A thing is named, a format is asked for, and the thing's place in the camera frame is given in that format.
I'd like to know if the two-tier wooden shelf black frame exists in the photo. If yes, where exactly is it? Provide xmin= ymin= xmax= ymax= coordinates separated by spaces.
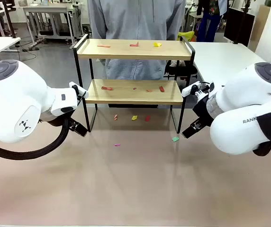
xmin=73 ymin=34 xmax=196 ymax=134

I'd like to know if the yellow-green bag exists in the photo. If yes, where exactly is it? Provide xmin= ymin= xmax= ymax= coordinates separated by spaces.
xmin=178 ymin=31 xmax=195 ymax=42

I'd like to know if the black office chair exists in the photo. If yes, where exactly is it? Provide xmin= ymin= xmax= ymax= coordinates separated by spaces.
xmin=165 ymin=60 xmax=198 ymax=82

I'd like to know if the black monitor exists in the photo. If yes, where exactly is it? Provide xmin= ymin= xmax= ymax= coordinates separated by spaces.
xmin=224 ymin=7 xmax=255 ymax=47

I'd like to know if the tan cardboard panel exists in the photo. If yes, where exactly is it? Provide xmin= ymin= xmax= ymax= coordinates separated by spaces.
xmin=257 ymin=4 xmax=271 ymax=30

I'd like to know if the person in blue trousers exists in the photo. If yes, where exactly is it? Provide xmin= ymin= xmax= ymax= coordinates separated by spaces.
xmin=196 ymin=0 xmax=228 ymax=43

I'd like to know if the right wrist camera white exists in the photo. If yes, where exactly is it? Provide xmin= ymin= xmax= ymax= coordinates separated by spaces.
xmin=181 ymin=81 xmax=211 ymax=97

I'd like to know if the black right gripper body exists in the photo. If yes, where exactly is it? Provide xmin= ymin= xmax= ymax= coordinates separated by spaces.
xmin=191 ymin=94 xmax=216 ymax=125

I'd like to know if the black clamp pole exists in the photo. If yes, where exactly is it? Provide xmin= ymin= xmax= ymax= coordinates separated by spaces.
xmin=2 ymin=0 xmax=18 ymax=39

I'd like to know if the person in grey hoodie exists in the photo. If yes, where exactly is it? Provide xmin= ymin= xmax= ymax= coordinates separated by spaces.
xmin=87 ymin=0 xmax=186 ymax=80

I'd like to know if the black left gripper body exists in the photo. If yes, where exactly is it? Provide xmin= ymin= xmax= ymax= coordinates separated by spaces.
xmin=40 ymin=111 xmax=73 ymax=127

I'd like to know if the white desk grey frame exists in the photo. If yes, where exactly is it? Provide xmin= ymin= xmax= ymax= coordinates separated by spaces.
xmin=21 ymin=5 xmax=78 ymax=47

